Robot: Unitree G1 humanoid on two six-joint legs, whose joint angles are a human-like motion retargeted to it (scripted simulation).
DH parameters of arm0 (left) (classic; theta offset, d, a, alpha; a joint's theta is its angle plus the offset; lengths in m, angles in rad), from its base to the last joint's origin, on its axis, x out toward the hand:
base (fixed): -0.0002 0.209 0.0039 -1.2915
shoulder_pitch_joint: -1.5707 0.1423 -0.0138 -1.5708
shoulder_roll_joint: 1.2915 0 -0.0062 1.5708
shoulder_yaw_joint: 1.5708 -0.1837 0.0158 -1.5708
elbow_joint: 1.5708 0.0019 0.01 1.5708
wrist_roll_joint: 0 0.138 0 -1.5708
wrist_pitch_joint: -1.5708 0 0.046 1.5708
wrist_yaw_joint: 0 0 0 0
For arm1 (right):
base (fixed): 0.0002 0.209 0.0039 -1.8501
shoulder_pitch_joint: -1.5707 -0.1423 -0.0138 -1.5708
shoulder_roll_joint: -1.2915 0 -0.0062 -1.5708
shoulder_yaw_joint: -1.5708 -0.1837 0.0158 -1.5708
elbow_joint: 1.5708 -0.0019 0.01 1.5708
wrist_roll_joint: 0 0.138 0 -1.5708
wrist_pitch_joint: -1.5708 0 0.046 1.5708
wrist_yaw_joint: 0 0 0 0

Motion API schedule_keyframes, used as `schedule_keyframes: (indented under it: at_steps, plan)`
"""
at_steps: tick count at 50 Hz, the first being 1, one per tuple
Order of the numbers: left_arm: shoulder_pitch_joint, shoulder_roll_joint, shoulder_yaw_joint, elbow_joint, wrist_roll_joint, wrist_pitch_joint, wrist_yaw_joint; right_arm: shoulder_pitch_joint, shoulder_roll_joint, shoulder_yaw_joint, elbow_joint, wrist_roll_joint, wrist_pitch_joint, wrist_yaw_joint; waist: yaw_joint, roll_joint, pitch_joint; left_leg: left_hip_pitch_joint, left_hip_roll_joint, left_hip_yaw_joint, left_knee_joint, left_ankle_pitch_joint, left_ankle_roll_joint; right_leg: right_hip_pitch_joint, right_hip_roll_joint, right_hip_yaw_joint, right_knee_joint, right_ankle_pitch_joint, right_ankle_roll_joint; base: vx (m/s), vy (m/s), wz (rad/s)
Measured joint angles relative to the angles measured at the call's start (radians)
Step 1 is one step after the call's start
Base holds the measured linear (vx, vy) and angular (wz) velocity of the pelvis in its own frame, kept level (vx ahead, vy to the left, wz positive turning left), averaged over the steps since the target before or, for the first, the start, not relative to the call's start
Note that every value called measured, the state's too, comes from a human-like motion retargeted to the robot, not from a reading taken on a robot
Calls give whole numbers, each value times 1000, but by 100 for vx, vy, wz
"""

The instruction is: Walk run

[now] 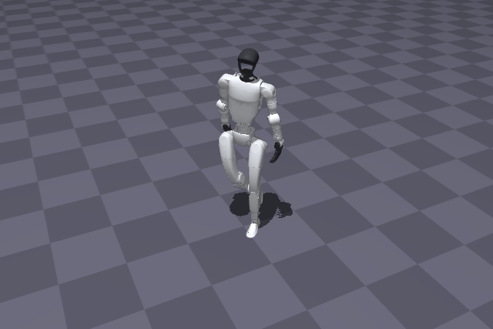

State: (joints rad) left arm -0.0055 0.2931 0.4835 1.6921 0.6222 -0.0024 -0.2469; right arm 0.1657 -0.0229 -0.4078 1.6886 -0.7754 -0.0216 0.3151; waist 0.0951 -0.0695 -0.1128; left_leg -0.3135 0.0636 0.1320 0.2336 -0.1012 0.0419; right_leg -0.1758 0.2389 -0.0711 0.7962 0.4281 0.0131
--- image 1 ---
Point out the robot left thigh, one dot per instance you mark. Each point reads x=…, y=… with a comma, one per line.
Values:
x=255, y=162

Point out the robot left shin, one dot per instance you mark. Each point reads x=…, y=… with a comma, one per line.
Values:
x=254, y=204

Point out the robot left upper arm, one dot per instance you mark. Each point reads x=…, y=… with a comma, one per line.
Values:
x=268, y=92

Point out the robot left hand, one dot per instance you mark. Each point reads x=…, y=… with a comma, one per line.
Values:
x=277, y=152

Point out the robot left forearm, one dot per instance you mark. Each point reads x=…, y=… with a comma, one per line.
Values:
x=277, y=133

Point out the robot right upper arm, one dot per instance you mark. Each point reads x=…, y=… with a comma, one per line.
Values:
x=223, y=103

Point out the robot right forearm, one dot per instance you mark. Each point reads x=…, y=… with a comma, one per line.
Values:
x=225, y=118

